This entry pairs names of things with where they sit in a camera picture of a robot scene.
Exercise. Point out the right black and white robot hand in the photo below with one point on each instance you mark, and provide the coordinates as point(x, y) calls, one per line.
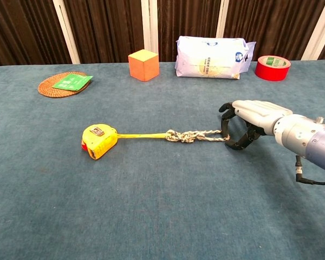
point(260, 113)

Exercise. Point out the blue felt table cover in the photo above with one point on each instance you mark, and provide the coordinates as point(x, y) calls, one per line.
point(124, 203)

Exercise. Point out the dark brown pleated curtain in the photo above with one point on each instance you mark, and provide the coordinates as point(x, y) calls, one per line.
point(108, 27)

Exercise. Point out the red tape roll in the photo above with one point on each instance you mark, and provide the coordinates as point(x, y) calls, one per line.
point(270, 74)

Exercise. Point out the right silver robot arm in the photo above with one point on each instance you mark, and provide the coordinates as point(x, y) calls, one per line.
point(314, 140)

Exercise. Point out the round woven brown coaster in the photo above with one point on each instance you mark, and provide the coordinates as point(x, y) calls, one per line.
point(47, 88)

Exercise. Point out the orange and yellow cube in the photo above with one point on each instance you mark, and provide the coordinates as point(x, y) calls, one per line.
point(143, 66)

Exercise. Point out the yellow tape measure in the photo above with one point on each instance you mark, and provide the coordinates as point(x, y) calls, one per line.
point(97, 140)

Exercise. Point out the white frame post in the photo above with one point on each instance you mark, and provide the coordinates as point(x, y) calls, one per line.
point(66, 32)
point(222, 19)
point(149, 24)
point(317, 32)

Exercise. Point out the white tissue pack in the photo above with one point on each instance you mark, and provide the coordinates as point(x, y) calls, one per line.
point(205, 59)

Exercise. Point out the green foil packet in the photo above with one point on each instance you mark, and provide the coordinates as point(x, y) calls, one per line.
point(70, 82)

